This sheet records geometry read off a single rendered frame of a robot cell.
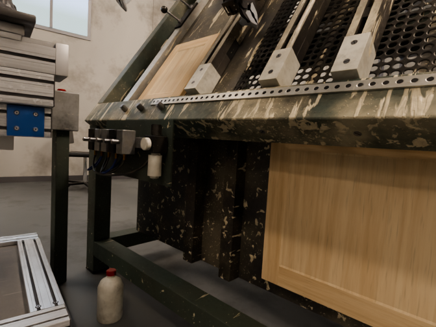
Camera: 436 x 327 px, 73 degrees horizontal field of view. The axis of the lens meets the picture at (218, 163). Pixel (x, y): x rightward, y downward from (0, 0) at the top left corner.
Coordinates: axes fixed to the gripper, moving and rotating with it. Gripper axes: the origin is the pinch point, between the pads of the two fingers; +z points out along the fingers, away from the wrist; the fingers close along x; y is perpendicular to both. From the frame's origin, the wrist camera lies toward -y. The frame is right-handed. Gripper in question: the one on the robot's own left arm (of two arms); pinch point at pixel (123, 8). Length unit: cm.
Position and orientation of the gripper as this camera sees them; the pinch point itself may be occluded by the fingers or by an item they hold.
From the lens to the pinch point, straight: 167.1
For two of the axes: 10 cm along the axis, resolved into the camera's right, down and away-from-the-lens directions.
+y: 7.4, -4.7, 4.8
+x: -5.8, -1.0, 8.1
